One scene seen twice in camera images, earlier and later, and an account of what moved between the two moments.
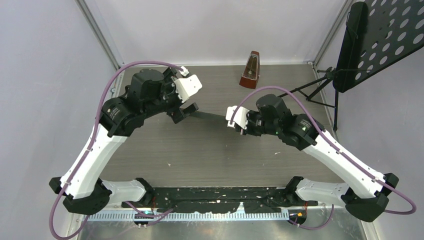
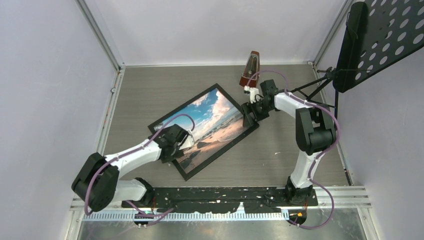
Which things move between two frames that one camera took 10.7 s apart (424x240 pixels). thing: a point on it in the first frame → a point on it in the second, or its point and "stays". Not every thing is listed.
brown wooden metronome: (251, 71) stays
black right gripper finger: (239, 129) → (249, 120)
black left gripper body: (169, 100) → (177, 153)
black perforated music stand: (377, 34) stays
